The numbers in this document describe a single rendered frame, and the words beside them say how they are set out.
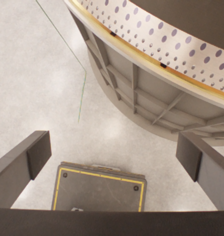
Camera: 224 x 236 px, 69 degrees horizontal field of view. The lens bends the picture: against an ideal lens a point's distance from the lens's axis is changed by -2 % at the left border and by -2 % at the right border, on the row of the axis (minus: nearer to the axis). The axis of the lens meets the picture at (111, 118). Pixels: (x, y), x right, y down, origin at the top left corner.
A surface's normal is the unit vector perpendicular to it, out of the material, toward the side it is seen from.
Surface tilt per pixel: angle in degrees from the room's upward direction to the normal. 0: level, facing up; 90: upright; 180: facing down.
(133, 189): 0
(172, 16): 62
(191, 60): 43
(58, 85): 0
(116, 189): 0
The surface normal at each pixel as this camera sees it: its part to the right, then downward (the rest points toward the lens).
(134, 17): -0.54, 0.43
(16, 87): -0.13, -0.13
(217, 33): -0.49, 0.71
